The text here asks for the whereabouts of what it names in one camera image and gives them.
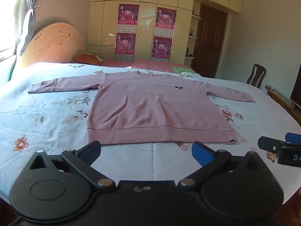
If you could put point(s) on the pink long-sleeved sweater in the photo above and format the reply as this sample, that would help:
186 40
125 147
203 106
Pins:
150 108

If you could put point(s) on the purple wall poster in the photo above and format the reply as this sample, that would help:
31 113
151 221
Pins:
128 17
161 48
165 20
125 46

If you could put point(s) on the green cloth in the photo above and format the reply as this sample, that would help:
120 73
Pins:
181 69

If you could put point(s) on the orange striped pillow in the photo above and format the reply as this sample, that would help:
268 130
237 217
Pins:
89 58

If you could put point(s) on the dark wooden chair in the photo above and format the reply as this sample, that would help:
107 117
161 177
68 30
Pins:
256 75

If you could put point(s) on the wooden side cabinet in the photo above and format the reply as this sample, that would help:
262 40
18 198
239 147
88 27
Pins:
279 97

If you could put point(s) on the bright window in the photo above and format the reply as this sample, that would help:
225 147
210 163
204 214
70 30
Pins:
7 16

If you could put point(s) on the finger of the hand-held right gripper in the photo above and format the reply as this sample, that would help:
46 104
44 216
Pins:
294 137
270 146

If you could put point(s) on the cream arched bed headboard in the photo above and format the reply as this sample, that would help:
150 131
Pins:
54 44

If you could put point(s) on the dark flat screen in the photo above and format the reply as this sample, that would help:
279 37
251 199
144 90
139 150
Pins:
296 87

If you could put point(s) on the open corner shelf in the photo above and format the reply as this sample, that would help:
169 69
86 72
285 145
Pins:
193 37

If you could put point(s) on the dark brown wooden door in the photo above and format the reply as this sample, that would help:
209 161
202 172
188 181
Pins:
210 42

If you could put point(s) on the red checked blanket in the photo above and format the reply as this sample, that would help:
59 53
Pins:
150 64

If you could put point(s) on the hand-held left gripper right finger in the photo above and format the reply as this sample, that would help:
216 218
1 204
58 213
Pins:
200 153

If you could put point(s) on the grey tied-back curtain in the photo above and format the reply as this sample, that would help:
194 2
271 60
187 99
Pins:
27 21

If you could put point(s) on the cream built-in wardrobe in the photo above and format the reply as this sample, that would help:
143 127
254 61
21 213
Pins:
145 16

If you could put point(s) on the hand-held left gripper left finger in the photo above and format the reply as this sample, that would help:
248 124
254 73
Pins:
92 150

